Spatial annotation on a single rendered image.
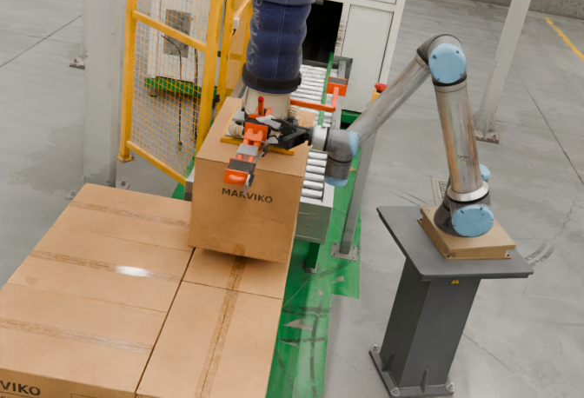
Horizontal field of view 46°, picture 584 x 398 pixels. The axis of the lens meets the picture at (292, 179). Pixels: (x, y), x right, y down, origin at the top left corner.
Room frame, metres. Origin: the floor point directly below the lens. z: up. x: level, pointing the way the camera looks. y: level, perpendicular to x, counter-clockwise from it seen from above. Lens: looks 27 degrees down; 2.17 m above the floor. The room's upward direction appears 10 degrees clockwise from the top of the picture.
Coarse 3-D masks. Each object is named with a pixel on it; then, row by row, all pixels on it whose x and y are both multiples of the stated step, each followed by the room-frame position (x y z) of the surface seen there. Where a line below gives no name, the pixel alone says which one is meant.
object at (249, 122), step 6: (252, 114) 2.34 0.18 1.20; (246, 120) 2.28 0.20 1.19; (252, 120) 2.31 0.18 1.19; (246, 126) 2.25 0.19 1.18; (252, 126) 2.25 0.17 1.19; (258, 126) 2.25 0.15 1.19; (264, 126) 2.25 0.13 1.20; (270, 126) 2.27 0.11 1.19; (264, 132) 2.25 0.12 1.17; (270, 132) 2.31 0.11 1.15; (264, 138) 2.25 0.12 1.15
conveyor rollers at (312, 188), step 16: (304, 64) 5.02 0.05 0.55; (304, 80) 4.67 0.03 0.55; (320, 80) 4.74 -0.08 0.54; (304, 96) 4.38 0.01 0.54; (320, 96) 4.39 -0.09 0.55; (320, 160) 3.41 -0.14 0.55; (304, 176) 3.21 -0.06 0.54; (320, 176) 3.22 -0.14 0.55; (304, 192) 3.03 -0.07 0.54; (320, 192) 3.04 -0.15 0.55
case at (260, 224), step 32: (224, 128) 2.51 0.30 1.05; (224, 160) 2.25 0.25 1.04; (288, 160) 2.33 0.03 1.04; (192, 192) 2.24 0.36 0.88; (224, 192) 2.24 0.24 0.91; (256, 192) 2.23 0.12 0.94; (288, 192) 2.23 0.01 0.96; (192, 224) 2.24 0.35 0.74; (224, 224) 2.24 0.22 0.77; (256, 224) 2.24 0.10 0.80; (288, 224) 2.23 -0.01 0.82; (256, 256) 2.24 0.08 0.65; (288, 256) 2.24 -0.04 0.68
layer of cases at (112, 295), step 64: (128, 192) 2.73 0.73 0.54; (64, 256) 2.17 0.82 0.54; (128, 256) 2.24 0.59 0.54; (192, 256) 2.32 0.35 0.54; (0, 320) 1.77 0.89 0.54; (64, 320) 1.82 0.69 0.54; (128, 320) 1.87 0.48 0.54; (192, 320) 1.93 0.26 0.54; (256, 320) 1.99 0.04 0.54; (0, 384) 1.56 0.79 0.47; (64, 384) 1.56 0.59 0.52; (128, 384) 1.58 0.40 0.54; (192, 384) 1.63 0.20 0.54; (256, 384) 1.67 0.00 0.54
